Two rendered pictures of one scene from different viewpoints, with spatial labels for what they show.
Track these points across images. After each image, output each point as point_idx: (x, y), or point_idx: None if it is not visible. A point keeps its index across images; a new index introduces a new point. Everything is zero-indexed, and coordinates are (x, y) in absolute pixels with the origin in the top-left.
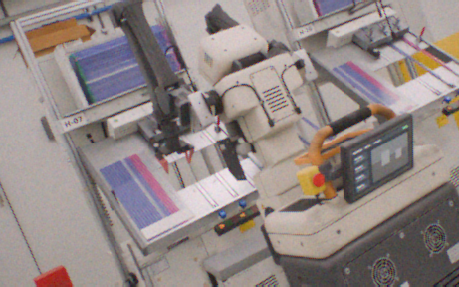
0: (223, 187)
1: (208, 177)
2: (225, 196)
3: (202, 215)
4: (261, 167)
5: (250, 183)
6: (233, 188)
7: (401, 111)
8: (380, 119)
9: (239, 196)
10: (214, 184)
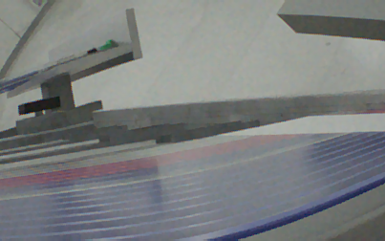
0: (73, 153)
1: None
2: (142, 143)
3: (318, 93)
4: (26, 123)
5: (83, 136)
6: (94, 143)
7: None
8: None
9: (177, 102)
10: (40, 161)
